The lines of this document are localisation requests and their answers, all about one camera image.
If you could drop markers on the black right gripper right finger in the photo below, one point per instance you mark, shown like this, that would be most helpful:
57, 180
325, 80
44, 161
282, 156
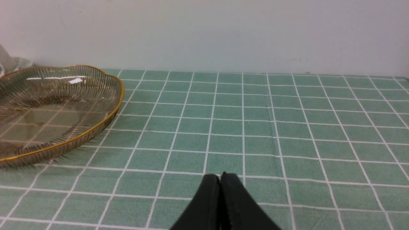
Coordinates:
239, 211

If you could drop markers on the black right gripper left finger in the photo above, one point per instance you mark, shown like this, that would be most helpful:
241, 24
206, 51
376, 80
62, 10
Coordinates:
202, 213

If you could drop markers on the white cloth bag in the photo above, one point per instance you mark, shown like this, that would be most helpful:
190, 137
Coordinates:
9, 64

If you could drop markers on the green checkered tablecloth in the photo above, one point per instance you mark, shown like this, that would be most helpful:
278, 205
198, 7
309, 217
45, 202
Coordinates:
324, 152

